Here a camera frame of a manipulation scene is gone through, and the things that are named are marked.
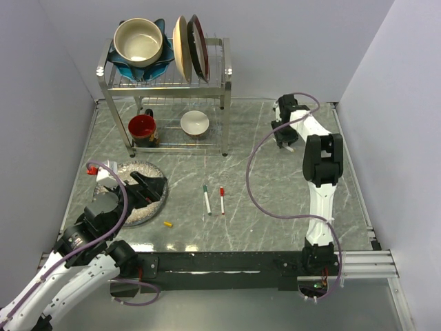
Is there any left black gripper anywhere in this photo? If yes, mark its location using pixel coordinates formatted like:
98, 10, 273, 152
105, 170, 167, 237

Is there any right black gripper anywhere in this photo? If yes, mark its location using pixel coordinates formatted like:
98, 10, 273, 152
271, 119, 299, 148

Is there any white pen green tip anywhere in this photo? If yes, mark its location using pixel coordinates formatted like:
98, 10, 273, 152
203, 191, 212, 216

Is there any white pen red tip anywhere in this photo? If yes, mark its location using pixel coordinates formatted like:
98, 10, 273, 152
220, 194, 225, 215

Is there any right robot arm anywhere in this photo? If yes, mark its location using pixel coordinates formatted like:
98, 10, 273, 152
271, 94, 344, 274

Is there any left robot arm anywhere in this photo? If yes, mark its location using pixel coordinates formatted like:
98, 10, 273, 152
1, 171, 167, 330

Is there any speckled grey plate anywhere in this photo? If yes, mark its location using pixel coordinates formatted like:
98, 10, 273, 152
84, 161, 168, 230

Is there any red and black mug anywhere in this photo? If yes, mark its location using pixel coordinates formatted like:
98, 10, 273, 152
128, 109, 160, 148

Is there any metal dish rack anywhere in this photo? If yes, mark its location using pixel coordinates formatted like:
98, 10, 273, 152
96, 37, 233, 157

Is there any small white bowl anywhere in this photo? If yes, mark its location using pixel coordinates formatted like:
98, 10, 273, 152
180, 110, 209, 137

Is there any blue scalloped dish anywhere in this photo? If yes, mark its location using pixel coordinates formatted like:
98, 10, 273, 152
107, 19, 174, 82

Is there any black red-rimmed plate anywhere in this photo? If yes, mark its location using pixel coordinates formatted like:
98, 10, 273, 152
187, 14, 209, 83

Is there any cream plate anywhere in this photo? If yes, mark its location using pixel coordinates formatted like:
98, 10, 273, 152
173, 16, 192, 83

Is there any beige ceramic bowl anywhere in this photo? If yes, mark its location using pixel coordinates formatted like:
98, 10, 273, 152
113, 18, 163, 68

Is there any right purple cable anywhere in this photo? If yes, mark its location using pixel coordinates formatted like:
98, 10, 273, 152
245, 92, 344, 304

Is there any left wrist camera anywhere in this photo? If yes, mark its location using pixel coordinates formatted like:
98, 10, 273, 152
86, 160, 119, 188

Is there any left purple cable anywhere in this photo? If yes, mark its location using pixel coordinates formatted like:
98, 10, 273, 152
0, 160, 131, 321

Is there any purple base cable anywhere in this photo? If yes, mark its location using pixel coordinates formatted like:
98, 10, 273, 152
110, 274, 160, 308

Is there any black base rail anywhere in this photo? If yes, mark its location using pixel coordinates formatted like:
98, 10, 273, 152
109, 250, 331, 298

